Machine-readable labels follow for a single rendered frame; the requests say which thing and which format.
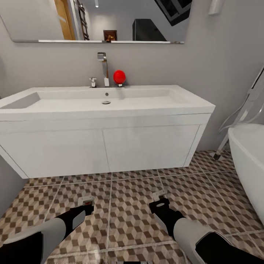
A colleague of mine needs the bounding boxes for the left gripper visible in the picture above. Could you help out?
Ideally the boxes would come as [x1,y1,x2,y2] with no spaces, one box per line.
[82,205,94,216]

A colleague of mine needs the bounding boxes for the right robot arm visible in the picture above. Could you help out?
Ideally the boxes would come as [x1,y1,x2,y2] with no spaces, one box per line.
[149,189,264,264]

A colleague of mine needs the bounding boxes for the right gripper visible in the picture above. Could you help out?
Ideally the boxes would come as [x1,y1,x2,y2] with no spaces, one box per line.
[149,198,170,214]

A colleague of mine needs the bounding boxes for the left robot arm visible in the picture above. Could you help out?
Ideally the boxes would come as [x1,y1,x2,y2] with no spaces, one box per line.
[0,195,95,264]

